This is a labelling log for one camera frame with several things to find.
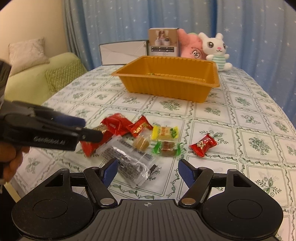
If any large red candy packet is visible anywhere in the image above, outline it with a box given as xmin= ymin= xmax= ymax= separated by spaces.
xmin=101 ymin=113 xmax=133 ymax=136

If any green sofa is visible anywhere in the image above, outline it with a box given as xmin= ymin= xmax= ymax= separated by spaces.
xmin=4 ymin=52 xmax=82 ymax=104

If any floral tablecloth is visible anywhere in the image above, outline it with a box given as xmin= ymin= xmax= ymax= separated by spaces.
xmin=11 ymin=66 xmax=295 ymax=240

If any red star candy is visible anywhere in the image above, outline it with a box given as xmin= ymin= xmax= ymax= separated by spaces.
xmin=189 ymin=133 xmax=217 ymax=157

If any green zigzag cushion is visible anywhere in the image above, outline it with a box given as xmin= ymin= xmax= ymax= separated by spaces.
xmin=45 ymin=60 xmax=87 ymax=95

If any clear black snack packet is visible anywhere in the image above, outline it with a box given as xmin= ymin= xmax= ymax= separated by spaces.
xmin=97 ymin=136 xmax=156 ymax=188

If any blue star curtain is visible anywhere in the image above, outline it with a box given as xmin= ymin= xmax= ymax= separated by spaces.
xmin=62 ymin=1 xmax=295 ymax=122

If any pink starfish plush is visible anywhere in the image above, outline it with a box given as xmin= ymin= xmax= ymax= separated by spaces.
xmin=178 ymin=29 xmax=206 ymax=60

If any green-wrapped brown candy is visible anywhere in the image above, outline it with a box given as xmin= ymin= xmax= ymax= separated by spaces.
xmin=152 ymin=141 xmax=184 ymax=157

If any yellow candy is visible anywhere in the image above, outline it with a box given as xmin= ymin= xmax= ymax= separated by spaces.
xmin=151 ymin=126 xmax=179 ymax=141

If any brown humidifier box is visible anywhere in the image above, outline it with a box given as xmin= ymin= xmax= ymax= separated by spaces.
xmin=148 ymin=28 xmax=180 ymax=57

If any orange plastic tray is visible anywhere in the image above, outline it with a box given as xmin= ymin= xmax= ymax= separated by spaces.
xmin=111 ymin=56 xmax=220 ymax=103

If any beige cushion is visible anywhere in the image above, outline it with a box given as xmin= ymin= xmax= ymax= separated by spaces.
xmin=9 ymin=37 xmax=49 ymax=76

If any red gold candy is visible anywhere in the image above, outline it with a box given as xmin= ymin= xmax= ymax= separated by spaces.
xmin=126 ymin=115 xmax=153 ymax=138

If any left hand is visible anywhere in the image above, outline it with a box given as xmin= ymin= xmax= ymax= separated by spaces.
xmin=1 ymin=142 xmax=30 ymax=182

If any white bunny plush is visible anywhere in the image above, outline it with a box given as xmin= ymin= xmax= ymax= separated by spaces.
xmin=198 ymin=32 xmax=233 ymax=71

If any white green carton box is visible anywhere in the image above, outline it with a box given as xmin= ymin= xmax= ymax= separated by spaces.
xmin=99 ymin=40 xmax=148 ymax=65

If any tan clear-wrapped candy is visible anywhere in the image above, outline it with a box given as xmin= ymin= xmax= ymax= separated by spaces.
xmin=132 ymin=136 xmax=150 ymax=151

